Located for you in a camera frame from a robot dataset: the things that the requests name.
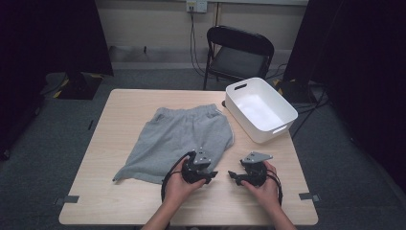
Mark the black stand base yellow stripes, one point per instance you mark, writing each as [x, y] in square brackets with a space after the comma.
[295, 92]
[78, 87]

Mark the thin wall conduit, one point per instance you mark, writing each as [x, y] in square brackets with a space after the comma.
[218, 14]

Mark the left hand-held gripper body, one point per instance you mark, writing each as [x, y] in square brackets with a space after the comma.
[196, 167]

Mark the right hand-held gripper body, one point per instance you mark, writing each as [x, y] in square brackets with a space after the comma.
[255, 172]

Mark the dark curtain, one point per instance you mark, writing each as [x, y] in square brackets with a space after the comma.
[360, 64]
[48, 38]

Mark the white wall power socket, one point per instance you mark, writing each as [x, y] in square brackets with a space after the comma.
[197, 5]

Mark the black folding chair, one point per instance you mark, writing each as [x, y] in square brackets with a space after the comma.
[239, 62]

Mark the person's right hand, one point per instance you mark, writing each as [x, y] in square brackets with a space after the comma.
[265, 195]

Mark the grey shorts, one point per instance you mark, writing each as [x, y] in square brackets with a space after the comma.
[172, 143]

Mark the grey tape strip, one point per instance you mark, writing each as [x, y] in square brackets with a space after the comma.
[67, 200]
[308, 196]

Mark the small dark round object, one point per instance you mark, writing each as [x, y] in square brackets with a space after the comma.
[223, 103]

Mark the small black floor tape piece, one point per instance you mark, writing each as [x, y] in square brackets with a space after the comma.
[90, 125]

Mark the grey wall trunking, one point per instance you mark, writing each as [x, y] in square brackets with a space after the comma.
[159, 55]

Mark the person's left hand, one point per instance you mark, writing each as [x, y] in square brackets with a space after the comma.
[180, 193]

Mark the white plastic basket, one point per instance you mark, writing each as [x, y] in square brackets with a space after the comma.
[261, 111]

